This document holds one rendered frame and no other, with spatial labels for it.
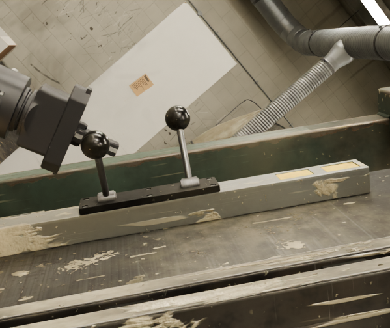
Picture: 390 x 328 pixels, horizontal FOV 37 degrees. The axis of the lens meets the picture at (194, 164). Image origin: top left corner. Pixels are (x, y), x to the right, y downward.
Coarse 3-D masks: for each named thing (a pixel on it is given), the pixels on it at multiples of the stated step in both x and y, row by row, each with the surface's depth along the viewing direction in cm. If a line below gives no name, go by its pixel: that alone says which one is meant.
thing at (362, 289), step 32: (288, 256) 51; (320, 256) 50; (352, 256) 50; (384, 256) 51; (128, 288) 49; (160, 288) 49; (192, 288) 49; (224, 288) 47; (256, 288) 46; (288, 288) 46; (320, 288) 46; (352, 288) 46; (384, 288) 47; (0, 320) 47; (32, 320) 48; (64, 320) 45; (96, 320) 45; (128, 320) 45; (160, 320) 45; (192, 320) 45; (224, 320) 46; (256, 320) 46; (288, 320) 46; (320, 320) 47; (352, 320) 47; (384, 320) 48
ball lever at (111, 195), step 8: (88, 136) 75; (96, 136) 74; (104, 136) 75; (80, 144) 76; (88, 144) 74; (96, 144) 74; (104, 144) 75; (88, 152) 75; (96, 152) 74; (104, 152) 75; (96, 160) 77; (96, 168) 79; (104, 176) 80; (104, 184) 80; (104, 192) 82; (112, 192) 83; (104, 200) 82
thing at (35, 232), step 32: (352, 160) 89; (224, 192) 83; (256, 192) 83; (288, 192) 84; (320, 192) 85; (352, 192) 85; (0, 224) 82; (32, 224) 80; (64, 224) 81; (96, 224) 81; (128, 224) 82; (160, 224) 83; (0, 256) 81
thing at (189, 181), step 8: (168, 112) 86; (176, 112) 85; (184, 112) 86; (168, 120) 86; (176, 120) 85; (184, 120) 86; (176, 128) 86; (184, 128) 87; (184, 144) 86; (184, 152) 85; (184, 160) 85; (184, 168) 85; (184, 184) 83; (192, 184) 83
